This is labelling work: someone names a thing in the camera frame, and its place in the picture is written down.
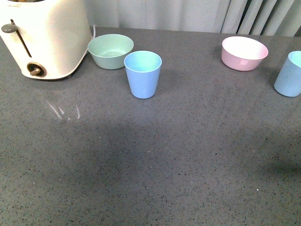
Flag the blue plastic cup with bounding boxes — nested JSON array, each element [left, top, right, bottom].
[[274, 51, 301, 97], [124, 51, 162, 99]]

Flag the green plastic bowl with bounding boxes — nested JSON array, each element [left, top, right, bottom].
[[87, 34, 134, 70]]

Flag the pink plastic bowl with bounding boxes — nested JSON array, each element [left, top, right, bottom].
[[222, 36, 269, 72]]

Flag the white two-slot toaster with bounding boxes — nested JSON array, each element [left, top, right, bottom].
[[0, 0, 92, 80]]

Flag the grey pleated curtain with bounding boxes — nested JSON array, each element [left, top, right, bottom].
[[84, 0, 301, 37]]

